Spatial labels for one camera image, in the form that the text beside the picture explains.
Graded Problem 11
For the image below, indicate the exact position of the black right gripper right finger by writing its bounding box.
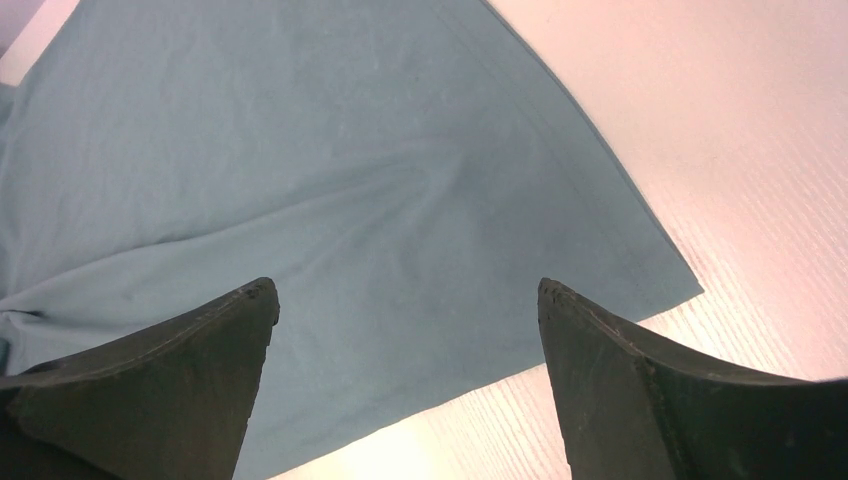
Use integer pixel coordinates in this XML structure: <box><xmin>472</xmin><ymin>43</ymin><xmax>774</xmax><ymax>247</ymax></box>
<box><xmin>537</xmin><ymin>278</ymin><xmax>847</xmax><ymax>479</ymax></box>

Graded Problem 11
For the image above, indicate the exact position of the blue-grey t-shirt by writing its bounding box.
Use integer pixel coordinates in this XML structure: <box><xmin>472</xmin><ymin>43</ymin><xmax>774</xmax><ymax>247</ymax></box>
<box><xmin>1</xmin><ymin>1</ymin><xmax>701</xmax><ymax>479</ymax></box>

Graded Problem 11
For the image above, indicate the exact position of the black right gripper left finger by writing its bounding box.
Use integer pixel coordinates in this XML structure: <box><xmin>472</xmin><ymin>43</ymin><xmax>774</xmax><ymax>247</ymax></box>
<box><xmin>1</xmin><ymin>277</ymin><xmax>280</xmax><ymax>479</ymax></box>

